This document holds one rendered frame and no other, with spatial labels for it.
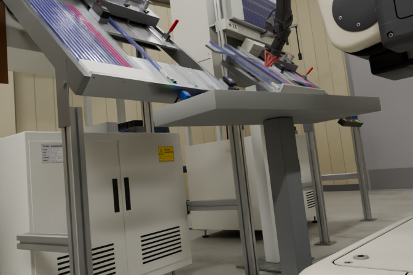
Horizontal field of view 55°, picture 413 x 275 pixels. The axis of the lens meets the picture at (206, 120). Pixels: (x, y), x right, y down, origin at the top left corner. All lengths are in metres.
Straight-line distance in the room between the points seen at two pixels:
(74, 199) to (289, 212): 0.53
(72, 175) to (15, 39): 0.87
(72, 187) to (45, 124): 3.61
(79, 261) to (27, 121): 3.62
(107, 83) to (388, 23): 0.73
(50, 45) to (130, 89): 0.26
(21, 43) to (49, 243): 0.90
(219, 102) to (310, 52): 4.96
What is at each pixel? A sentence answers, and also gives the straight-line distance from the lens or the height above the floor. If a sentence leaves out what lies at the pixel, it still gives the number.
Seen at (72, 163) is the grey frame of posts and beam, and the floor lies 0.50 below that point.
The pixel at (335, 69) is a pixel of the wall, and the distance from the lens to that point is 5.43.
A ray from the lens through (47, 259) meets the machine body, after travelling 1.36.
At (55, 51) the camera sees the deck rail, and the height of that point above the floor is 0.82.
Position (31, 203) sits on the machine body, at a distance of 1.32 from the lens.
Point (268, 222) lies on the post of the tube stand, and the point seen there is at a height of 0.19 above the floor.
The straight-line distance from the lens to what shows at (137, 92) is 1.21.
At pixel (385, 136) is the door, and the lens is 5.00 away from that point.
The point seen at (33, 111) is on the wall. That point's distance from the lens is 4.63.
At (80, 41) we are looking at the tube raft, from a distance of 1.29.
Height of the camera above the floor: 0.45
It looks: 7 degrees up
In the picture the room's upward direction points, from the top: 6 degrees counter-clockwise
